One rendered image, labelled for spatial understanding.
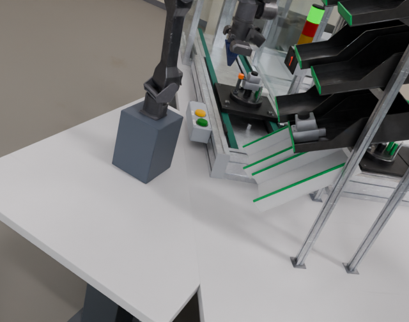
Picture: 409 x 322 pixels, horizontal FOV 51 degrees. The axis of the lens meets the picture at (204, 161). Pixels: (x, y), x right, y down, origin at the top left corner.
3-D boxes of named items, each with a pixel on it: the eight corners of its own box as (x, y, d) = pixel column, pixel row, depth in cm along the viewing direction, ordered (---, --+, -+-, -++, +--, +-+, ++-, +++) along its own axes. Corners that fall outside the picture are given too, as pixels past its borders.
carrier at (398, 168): (360, 172, 159) (376, 144, 152) (337, 138, 178) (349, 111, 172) (415, 181, 164) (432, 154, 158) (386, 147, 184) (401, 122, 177)
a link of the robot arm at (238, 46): (239, 24, 120) (260, 29, 122) (229, 6, 136) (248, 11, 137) (231, 52, 125) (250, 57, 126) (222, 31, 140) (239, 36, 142)
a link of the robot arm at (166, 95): (154, 103, 124) (159, 84, 121) (140, 89, 129) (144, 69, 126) (174, 102, 128) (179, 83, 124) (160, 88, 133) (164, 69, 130)
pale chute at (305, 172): (260, 213, 116) (252, 201, 114) (258, 184, 127) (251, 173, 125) (362, 172, 107) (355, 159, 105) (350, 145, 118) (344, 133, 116)
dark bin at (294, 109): (278, 123, 118) (276, 98, 114) (275, 103, 129) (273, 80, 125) (385, 110, 114) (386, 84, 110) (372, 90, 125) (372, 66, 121)
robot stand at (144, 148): (111, 163, 138) (120, 109, 128) (137, 149, 149) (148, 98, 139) (146, 184, 134) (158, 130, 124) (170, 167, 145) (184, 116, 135)
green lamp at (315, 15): (308, 22, 154) (314, 7, 151) (305, 17, 158) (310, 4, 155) (321, 25, 155) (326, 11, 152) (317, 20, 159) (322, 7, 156)
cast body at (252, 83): (243, 88, 176) (248, 73, 172) (241, 84, 179) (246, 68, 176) (262, 92, 178) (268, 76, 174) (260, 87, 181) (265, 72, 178)
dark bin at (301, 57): (300, 69, 110) (298, 41, 106) (294, 53, 121) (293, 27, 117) (416, 53, 106) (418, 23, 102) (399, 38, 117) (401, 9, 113)
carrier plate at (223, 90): (220, 112, 170) (222, 107, 169) (213, 86, 189) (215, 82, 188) (277, 122, 175) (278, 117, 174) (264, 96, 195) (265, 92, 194)
